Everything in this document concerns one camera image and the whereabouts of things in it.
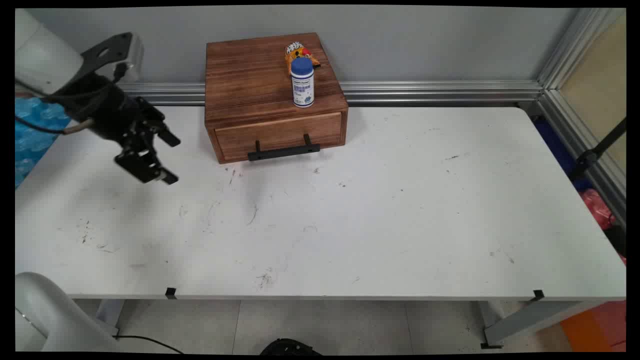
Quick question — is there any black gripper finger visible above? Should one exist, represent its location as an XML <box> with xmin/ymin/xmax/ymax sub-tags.
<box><xmin>136</xmin><ymin>97</ymin><xmax>182</xmax><ymax>148</ymax></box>
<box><xmin>113</xmin><ymin>144</ymin><xmax>180</xmax><ymax>186</ymax></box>

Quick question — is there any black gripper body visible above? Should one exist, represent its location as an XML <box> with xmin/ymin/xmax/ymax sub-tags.
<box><xmin>52</xmin><ymin>74</ymin><xmax>162</xmax><ymax>150</ymax></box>

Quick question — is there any wooden drawer with black handle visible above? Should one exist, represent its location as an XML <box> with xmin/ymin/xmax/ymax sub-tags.
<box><xmin>214</xmin><ymin>111</ymin><xmax>346</xmax><ymax>164</ymax></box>

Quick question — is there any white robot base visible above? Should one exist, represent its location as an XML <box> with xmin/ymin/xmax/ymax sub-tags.
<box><xmin>15</xmin><ymin>272</ymin><xmax>121</xmax><ymax>353</ymax></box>

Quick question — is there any blue plastic wrapped pack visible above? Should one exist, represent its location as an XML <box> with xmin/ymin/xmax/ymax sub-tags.
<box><xmin>15</xmin><ymin>96</ymin><xmax>72</xmax><ymax>189</ymax></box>

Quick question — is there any brown wooden cabinet box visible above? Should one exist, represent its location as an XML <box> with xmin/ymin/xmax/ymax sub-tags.
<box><xmin>204</xmin><ymin>32</ymin><xmax>349</xmax><ymax>165</ymax></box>

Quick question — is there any white bottle with blue cap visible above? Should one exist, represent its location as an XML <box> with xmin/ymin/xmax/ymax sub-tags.
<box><xmin>290</xmin><ymin>57</ymin><xmax>316</xmax><ymax>109</ymax></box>

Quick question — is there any orange snack bag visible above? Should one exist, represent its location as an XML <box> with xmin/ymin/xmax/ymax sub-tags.
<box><xmin>284</xmin><ymin>41</ymin><xmax>322</xmax><ymax>76</ymax></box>

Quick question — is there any black round floor object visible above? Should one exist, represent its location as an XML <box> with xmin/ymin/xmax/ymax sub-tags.
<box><xmin>259</xmin><ymin>338</ymin><xmax>324</xmax><ymax>356</ymax></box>

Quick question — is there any dark blue cloth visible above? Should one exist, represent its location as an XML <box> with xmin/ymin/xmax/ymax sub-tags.
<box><xmin>532</xmin><ymin>117</ymin><xmax>594</xmax><ymax>192</ymax></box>

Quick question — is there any white table leg with foot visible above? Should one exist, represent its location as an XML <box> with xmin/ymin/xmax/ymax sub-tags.
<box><xmin>480</xmin><ymin>300</ymin><xmax>609</xmax><ymax>350</ymax></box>

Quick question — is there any black stand pole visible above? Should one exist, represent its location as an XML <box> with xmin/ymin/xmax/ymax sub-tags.
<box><xmin>569</xmin><ymin>117</ymin><xmax>627</xmax><ymax>182</ymax></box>

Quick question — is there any red plastic bag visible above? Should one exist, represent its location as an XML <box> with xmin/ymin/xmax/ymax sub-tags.
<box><xmin>579</xmin><ymin>188</ymin><xmax>627</xmax><ymax>266</ymax></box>

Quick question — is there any orange floor mat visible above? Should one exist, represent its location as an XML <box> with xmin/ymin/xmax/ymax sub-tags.
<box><xmin>559</xmin><ymin>300</ymin><xmax>627</xmax><ymax>353</ymax></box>

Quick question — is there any thin black camera cable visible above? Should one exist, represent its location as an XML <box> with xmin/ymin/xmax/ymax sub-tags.
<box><xmin>42</xmin><ymin>61</ymin><xmax>128</xmax><ymax>103</ymax></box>

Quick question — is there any black cable with grey end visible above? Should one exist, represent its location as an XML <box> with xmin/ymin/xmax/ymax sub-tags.
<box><xmin>15</xmin><ymin>115</ymin><xmax>95</xmax><ymax>136</ymax></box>

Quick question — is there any grey black wrist camera bracket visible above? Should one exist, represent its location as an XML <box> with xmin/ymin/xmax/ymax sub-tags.
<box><xmin>79</xmin><ymin>32</ymin><xmax>145</xmax><ymax>85</ymax></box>

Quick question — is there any black floor cable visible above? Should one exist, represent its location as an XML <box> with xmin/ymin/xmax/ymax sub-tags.
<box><xmin>113</xmin><ymin>334</ymin><xmax>186</xmax><ymax>355</ymax></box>

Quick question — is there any horizontal aluminium wall rail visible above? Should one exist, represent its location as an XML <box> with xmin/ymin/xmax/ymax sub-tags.
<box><xmin>15</xmin><ymin>80</ymin><xmax>545</xmax><ymax>107</ymax></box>

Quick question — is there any upright aluminium corner post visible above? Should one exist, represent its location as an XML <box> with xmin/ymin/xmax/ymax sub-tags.
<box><xmin>537</xmin><ymin>7</ymin><xmax>627</xmax><ymax>92</ymax></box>

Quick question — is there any aluminium side rail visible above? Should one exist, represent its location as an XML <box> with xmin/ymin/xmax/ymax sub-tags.
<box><xmin>519</xmin><ymin>89</ymin><xmax>627</xmax><ymax>227</ymax></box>

